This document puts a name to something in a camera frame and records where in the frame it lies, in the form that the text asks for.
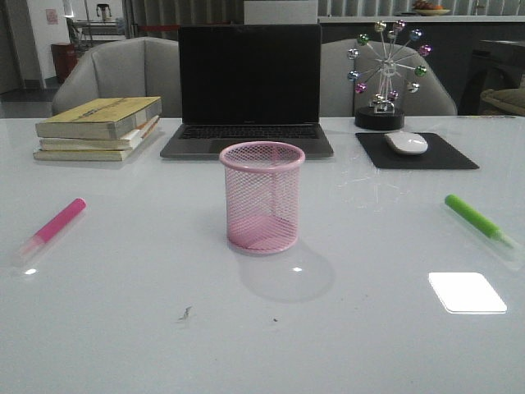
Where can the cream book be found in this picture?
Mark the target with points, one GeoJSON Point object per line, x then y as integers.
{"type": "Point", "coordinates": [129, 141]}
{"type": "Point", "coordinates": [83, 155]}

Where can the green highlighter pen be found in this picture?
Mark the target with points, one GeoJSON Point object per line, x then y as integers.
{"type": "Point", "coordinates": [513, 251]}

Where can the middle cream book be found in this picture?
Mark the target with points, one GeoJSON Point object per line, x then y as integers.
{"type": "Point", "coordinates": [129, 141]}

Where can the top yellow book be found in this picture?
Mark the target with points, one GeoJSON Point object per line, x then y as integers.
{"type": "Point", "coordinates": [101, 118]}

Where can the white computer mouse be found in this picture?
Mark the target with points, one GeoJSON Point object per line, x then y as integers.
{"type": "Point", "coordinates": [406, 143]}

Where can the fruit bowl on counter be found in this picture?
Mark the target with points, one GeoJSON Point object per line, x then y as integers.
{"type": "Point", "coordinates": [428, 8]}

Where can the olive cushion at right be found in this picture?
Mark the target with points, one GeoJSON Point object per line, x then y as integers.
{"type": "Point", "coordinates": [503, 102]}

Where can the grey armchair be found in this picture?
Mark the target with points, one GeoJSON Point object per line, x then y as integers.
{"type": "Point", "coordinates": [144, 66]}
{"type": "Point", "coordinates": [347, 82]}

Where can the pink highlighter pen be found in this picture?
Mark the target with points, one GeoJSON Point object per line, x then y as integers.
{"type": "Point", "coordinates": [47, 232]}

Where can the grey laptop computer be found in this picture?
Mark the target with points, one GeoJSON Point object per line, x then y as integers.
{"type": "Point", "coordinates": [244, 83]}

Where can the left grey armchair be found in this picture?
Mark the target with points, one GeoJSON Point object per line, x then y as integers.
{"type": "Point", "coordinates": [144, 66]}

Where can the right grey armchair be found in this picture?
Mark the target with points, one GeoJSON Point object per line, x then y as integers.
{"type": "Point", "coordinates": [347, 82]}

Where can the pink mesh pen holder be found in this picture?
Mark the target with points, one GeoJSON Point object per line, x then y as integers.
{"type": "Point", "coordinates": [262, 195]}

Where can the red trash bin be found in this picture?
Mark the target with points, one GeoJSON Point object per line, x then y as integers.
{"type": "Point", "coordinates": [64, 58]}

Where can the bottom cream book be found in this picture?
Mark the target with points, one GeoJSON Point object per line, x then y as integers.
{"type": "Point", "coordinates": [83, 155]}

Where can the ferris wheel desk ornament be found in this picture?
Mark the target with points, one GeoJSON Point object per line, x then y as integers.
{"type": "Point", "coordinates": [381, 114]}

